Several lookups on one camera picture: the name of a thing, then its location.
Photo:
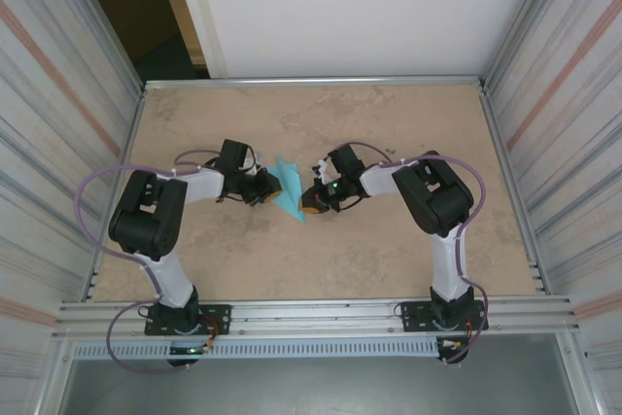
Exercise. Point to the light blue paper sheet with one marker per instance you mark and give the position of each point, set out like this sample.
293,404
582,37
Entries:
290,186

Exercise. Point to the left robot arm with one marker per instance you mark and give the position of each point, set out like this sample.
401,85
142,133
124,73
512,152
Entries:
146,220

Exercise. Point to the grey metal sheet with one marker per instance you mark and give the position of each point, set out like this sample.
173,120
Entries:
316,386

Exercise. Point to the small circuit board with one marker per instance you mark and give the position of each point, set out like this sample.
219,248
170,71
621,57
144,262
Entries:
187,350
449,344

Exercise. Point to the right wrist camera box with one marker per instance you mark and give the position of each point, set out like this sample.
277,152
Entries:
323,169

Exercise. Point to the aluminium table edge rail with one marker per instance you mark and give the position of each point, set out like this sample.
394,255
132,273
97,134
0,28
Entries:
131,133
499,143
316,82

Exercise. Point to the long aluminium mounting rail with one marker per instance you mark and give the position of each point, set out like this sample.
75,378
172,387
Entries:
316,318

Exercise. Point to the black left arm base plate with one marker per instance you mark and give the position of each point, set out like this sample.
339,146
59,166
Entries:
216,320

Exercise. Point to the cream door frame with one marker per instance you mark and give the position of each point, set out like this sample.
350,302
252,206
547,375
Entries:
187,21

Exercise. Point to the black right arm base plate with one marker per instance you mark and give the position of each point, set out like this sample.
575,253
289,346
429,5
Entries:
415,318

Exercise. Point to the aluminium frame post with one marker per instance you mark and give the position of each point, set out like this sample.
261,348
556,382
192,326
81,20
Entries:
521,21
102,21

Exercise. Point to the aluminium frame leg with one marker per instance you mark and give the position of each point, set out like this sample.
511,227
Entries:
576,376
56,376

